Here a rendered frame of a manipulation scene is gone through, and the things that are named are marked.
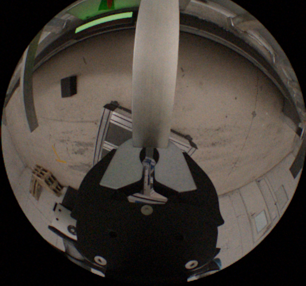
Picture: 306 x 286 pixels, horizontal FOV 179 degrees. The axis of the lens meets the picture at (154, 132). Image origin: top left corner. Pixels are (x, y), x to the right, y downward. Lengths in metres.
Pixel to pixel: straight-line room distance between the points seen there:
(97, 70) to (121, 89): 0.31
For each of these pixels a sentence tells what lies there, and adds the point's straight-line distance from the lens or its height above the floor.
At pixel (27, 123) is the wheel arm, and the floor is 0.86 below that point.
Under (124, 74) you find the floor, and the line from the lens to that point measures 0.97.
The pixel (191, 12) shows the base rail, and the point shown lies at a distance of 0.32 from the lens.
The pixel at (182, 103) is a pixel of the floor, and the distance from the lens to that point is 1.00.
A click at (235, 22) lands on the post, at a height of 0.74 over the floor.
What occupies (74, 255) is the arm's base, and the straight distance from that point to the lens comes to 0.52.
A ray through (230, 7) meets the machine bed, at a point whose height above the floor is 0.65.
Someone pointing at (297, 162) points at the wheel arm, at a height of 0.94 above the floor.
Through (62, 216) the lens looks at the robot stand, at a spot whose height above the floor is 0.94.
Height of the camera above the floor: 0.94
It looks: 60 degrees down
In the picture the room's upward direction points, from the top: 180 degrees clockwise
